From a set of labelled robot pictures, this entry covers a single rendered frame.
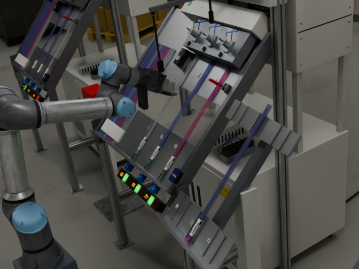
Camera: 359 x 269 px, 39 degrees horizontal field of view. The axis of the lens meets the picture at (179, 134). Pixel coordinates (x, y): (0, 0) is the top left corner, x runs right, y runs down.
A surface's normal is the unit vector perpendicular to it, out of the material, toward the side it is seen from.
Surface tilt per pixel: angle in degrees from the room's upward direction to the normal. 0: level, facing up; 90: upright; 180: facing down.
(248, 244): 90
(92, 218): 0
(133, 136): 43
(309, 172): 90
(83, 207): 0
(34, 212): 7
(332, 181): 90
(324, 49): 90
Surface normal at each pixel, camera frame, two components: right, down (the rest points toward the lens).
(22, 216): -0.05, -0.83
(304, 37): 0.53, 0.34
